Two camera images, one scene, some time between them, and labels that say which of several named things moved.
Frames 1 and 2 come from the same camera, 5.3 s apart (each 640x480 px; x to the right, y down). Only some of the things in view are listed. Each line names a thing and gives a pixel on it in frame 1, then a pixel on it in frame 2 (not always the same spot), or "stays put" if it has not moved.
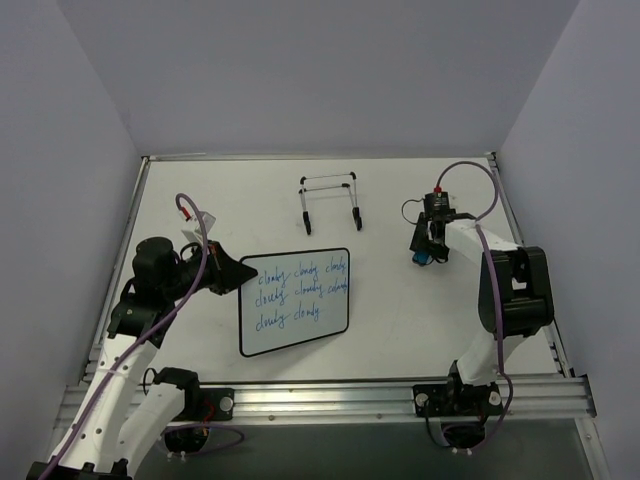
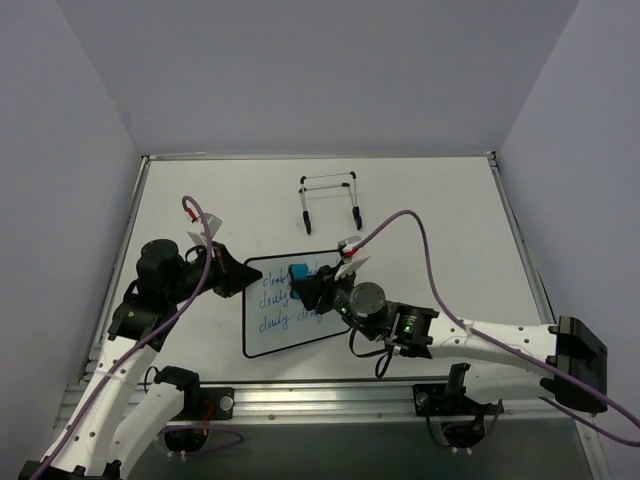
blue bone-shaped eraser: [422, 258] -> [298, 272]
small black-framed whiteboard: [294, 297] stays put
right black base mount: [457, 400] stays put
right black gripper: [426, 236] -> [323, 290]
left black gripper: [216, 268] stays put
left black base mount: [210, 404] stays put
